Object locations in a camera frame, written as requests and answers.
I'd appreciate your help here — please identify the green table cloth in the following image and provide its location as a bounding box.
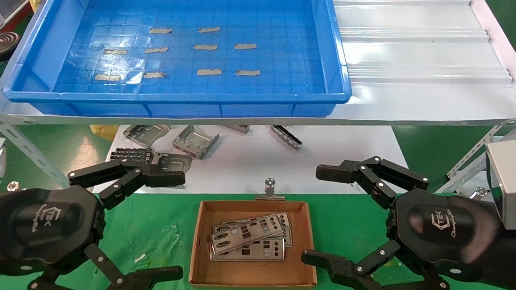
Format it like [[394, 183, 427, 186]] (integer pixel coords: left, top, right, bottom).
[[0, 175, 516, 290]]

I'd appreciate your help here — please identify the white corrugated metal shelf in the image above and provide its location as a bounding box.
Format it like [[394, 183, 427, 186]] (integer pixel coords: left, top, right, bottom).
[[0, 0, 516, 146]]

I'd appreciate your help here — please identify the grey sheet metal bracket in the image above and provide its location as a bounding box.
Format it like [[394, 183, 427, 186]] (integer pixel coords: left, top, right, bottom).
[[151, 152, 193, 189], [171, 124, 221, 161], [122, 122, 171, 149]]

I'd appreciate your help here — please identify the yellow plastic bag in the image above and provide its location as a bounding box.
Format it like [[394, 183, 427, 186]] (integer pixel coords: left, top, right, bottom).
[[88, 124, 120, 141]]

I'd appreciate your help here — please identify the dark toothed metal strip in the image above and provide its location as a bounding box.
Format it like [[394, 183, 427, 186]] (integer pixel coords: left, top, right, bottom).
[[269, 125, 304, 150]]

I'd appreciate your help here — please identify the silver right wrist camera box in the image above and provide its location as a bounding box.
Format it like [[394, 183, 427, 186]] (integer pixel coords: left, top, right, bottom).
[[482, 136, 516, 231]]

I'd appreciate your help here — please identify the silver computer backplate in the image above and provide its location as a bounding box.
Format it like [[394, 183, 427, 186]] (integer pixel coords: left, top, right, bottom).
[[209, 235, 286, 264], [212, 216, 260, 238], [209, 210, 287, 258], [221, 209, 294, 247]]

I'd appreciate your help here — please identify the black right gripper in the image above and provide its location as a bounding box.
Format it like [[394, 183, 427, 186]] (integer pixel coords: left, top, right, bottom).
[[300, 153, 504, 290]]

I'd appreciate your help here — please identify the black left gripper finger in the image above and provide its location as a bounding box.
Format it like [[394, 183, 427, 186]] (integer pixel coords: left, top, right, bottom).
[[66, 156, 187, 213]]

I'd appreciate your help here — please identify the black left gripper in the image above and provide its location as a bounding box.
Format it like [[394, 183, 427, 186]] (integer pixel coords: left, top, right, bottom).
[[0, 181, 188, 290]]

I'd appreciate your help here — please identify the brown cardboard box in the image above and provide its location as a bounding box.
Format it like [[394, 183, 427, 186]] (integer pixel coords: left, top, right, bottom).
[[188, 197, 321, 290]]

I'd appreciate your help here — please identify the blue plastic tray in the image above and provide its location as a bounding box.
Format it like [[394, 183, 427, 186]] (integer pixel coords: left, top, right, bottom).
[[1, 0, 356, 128]]

